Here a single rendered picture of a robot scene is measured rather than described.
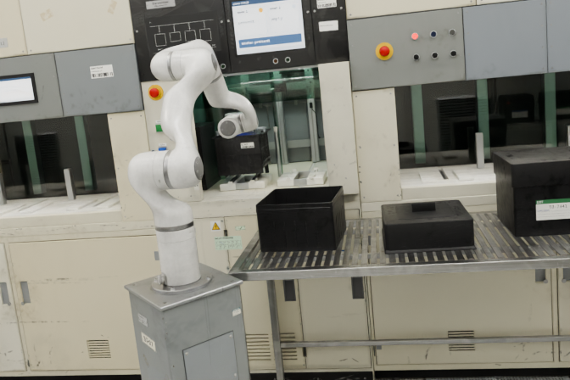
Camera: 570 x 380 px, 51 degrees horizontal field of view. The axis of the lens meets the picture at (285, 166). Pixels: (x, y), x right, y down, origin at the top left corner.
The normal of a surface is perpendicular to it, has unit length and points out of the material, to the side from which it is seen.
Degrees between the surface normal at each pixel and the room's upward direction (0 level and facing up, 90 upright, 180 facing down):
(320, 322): 90
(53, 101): 90
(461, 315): 90
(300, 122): 90
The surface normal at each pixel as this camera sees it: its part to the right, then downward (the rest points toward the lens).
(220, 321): 0.59, 0.07
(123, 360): -0.14, 0.17
